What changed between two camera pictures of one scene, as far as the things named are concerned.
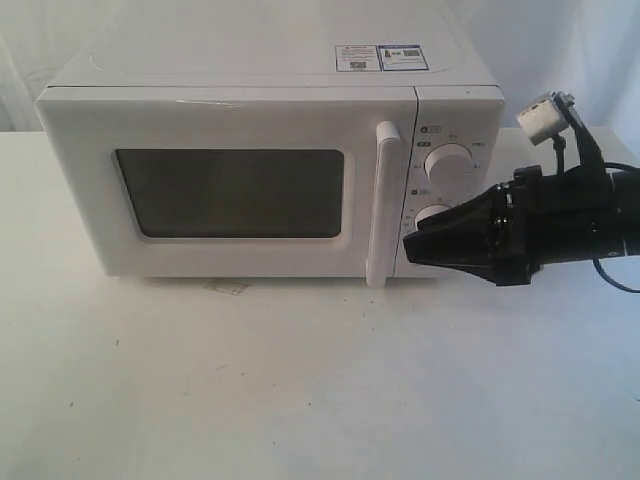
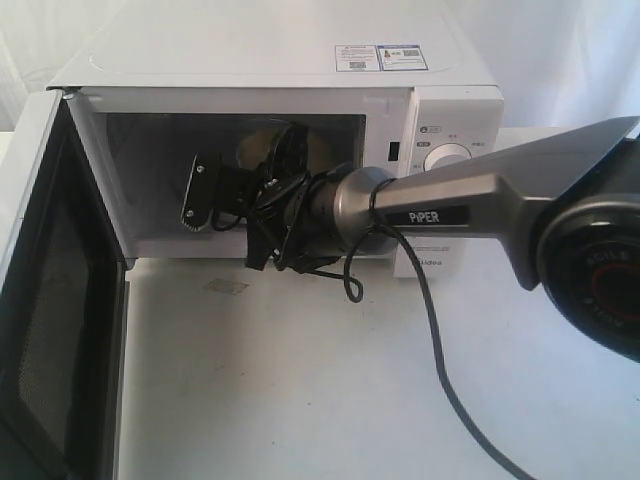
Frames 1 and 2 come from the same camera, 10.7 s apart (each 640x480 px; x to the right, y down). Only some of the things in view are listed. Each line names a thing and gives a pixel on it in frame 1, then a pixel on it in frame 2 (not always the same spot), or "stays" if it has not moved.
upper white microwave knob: [451, 167] stays
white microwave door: [229, 181] → [63, 315]
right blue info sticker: [402, 57] stays
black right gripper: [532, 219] → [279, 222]
